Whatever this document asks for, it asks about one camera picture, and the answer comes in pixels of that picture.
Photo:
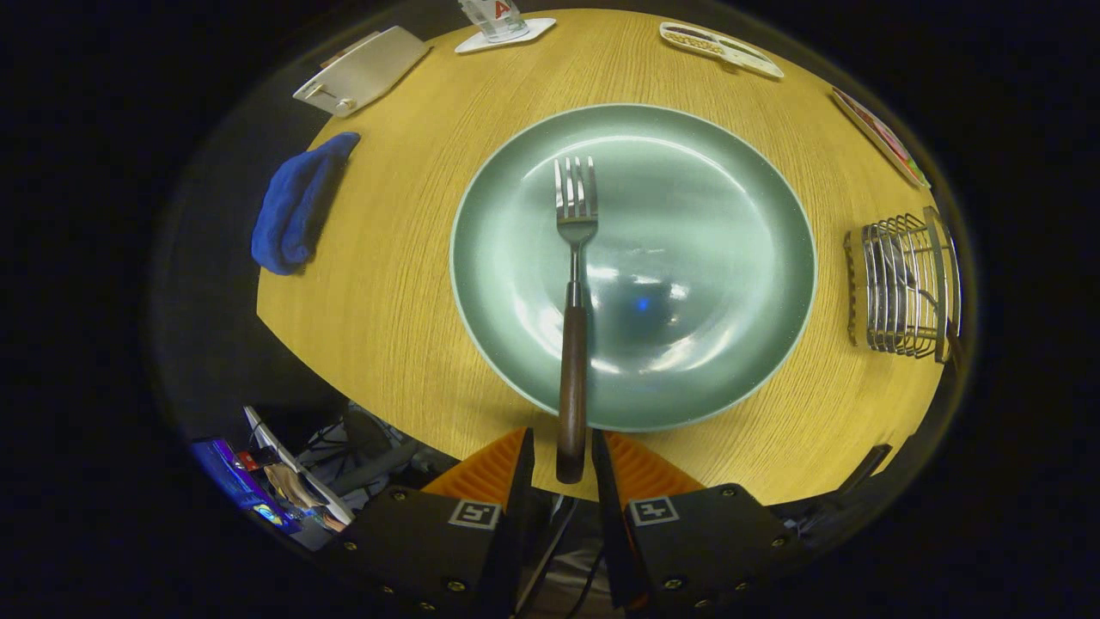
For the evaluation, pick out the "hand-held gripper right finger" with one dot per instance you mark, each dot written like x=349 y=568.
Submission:
x=606 y=490

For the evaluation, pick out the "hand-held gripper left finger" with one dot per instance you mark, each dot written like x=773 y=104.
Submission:
x=520 y=481

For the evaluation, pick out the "pale green round plate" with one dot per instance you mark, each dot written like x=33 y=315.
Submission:
x=687 y=258

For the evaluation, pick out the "purple lit monitor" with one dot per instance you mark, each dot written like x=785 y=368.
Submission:
x=228 y=477

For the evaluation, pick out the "blue folded towel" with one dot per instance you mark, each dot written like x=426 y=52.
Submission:
x=292 y=215

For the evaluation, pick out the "white toaster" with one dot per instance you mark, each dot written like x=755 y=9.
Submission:
x=369 y=69

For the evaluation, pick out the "white square coaster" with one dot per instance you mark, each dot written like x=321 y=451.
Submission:
x=533 y=33

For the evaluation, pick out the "white oval food plate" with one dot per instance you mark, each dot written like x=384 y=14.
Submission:
x=885 y=137

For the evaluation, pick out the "white divided dish with beans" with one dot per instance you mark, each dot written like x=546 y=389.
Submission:
x=730 y=52

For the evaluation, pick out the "white milk bottle green label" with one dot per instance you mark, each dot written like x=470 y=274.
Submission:
x=498 y=17

